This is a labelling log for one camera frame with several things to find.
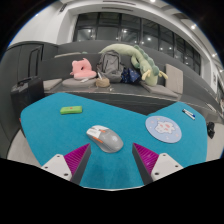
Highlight long green dragon plush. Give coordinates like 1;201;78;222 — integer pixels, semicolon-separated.
99;43;169;87

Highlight small flat grey cushion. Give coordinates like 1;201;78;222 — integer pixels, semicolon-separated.
42;78;64;92

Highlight dark glass window wall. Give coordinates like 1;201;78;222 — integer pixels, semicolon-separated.
73;12;202;76

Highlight grey backpack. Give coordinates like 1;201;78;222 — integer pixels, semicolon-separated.
96;50;125;84

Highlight black suitcase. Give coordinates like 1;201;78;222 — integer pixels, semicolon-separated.
10;75;46;116

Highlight upright grey cushion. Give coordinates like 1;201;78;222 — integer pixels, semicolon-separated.
164;63;184;95

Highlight small green case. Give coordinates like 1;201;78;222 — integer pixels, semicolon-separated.
59;105;84;116

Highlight round grey seat cushion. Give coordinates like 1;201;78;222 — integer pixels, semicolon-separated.
61;77;98;89

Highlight white marker with blue cap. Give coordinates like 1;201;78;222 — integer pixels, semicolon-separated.
183;108;197;118

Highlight square grey seat cushion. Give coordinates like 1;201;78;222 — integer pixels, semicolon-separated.
139;80;179;99

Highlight tan woven pouch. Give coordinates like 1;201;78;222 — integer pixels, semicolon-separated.
95;77;111;89

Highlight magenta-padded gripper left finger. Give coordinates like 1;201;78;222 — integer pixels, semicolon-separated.
40;143;92;186

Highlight grey and white computer mouse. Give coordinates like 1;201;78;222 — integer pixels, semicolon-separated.
85;124;124;154

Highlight pink plush cushion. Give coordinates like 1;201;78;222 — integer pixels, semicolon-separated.
69;57;98;81

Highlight navy patterned bag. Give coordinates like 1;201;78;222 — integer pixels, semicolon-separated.
120;67;142;84

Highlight black bag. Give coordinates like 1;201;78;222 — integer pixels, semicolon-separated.
206;121;216;139

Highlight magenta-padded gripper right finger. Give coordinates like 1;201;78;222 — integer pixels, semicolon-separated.
131;142;184;186

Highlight ceiling lights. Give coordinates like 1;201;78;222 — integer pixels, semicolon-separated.
148;0;219;58

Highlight round light blue mouse pad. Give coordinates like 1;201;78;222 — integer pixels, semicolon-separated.
144;115;183;144

